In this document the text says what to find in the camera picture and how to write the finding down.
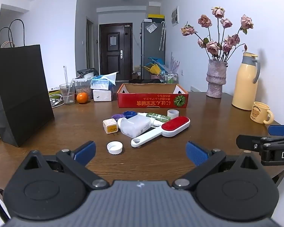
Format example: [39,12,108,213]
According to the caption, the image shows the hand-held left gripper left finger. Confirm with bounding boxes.
[19,141,110,190]

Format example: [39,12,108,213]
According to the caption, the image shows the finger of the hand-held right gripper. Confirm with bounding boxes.
[263,124,284,145]
[236,134,275,151]

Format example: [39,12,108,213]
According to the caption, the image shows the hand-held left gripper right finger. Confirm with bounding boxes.
[172,141,263,191]

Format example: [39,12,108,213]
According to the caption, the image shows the white square charger plug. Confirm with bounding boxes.
[103,119,119,135]

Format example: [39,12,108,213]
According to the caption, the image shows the red and white lint brush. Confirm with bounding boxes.
[131,116,190,148]

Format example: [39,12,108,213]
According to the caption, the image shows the translucent white plastic box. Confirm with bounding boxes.
[120,115,152,138]

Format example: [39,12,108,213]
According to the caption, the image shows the red cardboard box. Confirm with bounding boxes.
[117,83,189,109]

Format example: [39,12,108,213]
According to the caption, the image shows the yellow bear mug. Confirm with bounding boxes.
[250,102,274,124]

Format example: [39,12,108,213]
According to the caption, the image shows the white bottle cap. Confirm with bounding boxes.
[106,141,123,155]

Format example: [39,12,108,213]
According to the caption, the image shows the small white bottle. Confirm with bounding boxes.
[117,117,162,129]

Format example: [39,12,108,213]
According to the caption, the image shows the green spray bottle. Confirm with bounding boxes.
[137,112,171,123]

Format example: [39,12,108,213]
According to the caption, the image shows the orange fruit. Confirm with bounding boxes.
[76,92,89,104]

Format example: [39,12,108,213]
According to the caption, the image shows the yellow thermos jug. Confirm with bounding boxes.
[232,52,261,110]

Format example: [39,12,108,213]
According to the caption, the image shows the white tissue pack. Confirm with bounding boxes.
[93,89,114,102]

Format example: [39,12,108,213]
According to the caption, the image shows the clear glass cup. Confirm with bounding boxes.
[60,83,75,104]

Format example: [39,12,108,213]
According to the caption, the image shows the clear plastic food container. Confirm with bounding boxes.
[73,78,94,100]

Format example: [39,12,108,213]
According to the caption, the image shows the pink textured vase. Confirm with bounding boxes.
[206,59,228,98]

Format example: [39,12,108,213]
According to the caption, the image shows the blue tissue box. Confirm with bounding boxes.
[90,72,119,91]

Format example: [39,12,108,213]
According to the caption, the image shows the black and white appliance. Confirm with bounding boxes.
[77,68,95,79]

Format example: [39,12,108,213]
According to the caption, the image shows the small storage cart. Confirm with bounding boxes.
[163,72,179,84]

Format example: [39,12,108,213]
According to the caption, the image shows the black paper bag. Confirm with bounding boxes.
[0,19,55,147]

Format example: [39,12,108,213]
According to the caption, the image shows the purple dried plant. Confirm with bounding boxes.
[169,52,180,74]

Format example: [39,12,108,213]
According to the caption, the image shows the blue and yellow bags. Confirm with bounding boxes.
[143,57,166,76]

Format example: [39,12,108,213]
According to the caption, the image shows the bunch of dried pink roses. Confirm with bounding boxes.
[180,6,254,62]

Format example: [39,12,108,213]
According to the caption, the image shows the dark brown entrance door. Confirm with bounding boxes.
[99,23,133,81]

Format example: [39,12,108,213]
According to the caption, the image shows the side room door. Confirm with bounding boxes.
[86,16,95,71]

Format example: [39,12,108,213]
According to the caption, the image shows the grey refrigerator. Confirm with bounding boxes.
[141,20,165,79]

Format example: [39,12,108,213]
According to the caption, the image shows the white folded umbrella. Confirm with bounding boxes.
[159,21,166,51]

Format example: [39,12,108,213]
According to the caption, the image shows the clear plastic bag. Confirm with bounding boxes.
[145,23,158,33]

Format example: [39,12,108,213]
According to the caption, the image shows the yellow and black box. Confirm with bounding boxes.
[148,14,165,22]

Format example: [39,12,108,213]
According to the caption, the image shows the white cable bundle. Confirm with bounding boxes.
[48,93,65,108]

